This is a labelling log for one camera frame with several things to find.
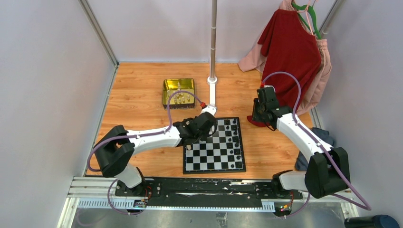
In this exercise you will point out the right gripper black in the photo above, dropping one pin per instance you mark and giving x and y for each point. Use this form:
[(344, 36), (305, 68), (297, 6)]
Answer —
[(255, 116)]

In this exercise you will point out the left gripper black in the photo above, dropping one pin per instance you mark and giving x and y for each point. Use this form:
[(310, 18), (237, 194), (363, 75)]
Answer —
[(205, 137)]

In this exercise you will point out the black white chessboard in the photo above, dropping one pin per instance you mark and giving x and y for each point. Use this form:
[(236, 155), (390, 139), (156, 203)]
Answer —
[(221, 152)]

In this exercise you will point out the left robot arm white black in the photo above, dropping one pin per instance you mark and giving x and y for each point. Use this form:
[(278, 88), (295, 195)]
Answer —
[(116, 148)]

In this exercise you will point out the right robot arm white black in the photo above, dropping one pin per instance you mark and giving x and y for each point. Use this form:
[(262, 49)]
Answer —
[(328, 167)]

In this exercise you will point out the gold metal tin box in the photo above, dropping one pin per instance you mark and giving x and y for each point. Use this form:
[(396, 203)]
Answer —
[(173, 93)]

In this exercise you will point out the pink garment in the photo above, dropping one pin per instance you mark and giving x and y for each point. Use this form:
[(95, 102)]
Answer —
[(316, 89)]

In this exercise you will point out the grey blue cloth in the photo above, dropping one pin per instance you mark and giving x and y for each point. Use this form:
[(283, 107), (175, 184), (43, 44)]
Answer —
[(301, 163)]

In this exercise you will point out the red shirt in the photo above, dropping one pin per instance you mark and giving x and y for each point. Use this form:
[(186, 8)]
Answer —
[(289, 56)]

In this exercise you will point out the silver vertical pole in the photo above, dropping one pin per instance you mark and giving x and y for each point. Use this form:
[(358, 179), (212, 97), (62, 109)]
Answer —
[(214, 5)]

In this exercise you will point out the green clothes hanger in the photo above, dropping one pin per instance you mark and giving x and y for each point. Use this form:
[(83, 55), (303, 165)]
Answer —
[(311, 18)]

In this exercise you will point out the dark blue bottle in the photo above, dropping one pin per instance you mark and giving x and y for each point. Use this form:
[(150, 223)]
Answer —
[(377, 221)]

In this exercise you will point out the white pole base bracket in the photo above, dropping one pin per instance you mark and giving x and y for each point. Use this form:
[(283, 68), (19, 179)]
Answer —
[(212, 91)]

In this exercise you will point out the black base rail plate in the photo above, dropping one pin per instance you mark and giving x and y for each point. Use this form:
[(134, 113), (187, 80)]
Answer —
[(199, 193)]

